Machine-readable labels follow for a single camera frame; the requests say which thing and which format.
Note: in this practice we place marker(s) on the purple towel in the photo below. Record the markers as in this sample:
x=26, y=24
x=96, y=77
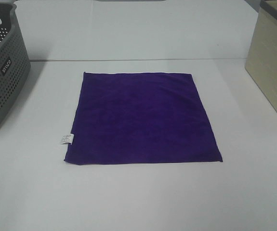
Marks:
x=140, y=118

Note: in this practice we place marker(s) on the white towel care label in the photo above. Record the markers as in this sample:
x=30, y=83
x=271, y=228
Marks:
x=67, y=139

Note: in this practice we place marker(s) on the grey perforated plastic basket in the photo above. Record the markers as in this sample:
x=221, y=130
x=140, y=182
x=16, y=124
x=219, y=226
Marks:
x=14, y=60

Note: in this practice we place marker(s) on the beige storage box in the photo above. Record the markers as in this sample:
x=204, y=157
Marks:
x=261, y=62

